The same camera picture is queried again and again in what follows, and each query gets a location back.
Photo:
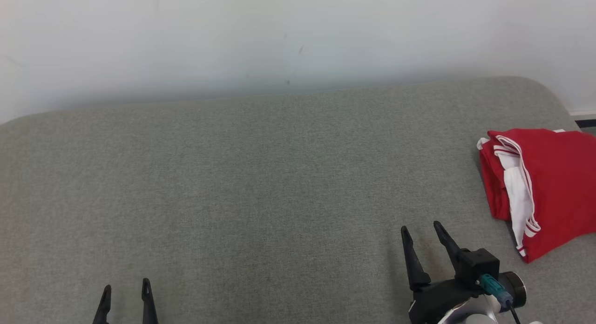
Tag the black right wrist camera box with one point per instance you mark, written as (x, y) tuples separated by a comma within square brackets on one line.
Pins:
[(477, 266)]

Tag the red shorts with white stripe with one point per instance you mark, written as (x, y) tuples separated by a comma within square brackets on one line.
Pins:
[(490, 179)]

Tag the dark baseboard strip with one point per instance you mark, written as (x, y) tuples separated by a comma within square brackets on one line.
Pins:
[(586, 123)]

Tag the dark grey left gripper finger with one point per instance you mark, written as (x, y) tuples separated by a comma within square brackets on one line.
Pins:
[(103, 310), (149, 305)]

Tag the red basketball jersey white sleeves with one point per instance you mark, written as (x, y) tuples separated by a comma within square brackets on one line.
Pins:
[(563, 184)]

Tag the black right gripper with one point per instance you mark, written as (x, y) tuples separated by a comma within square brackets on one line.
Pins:
[(440, 300)]

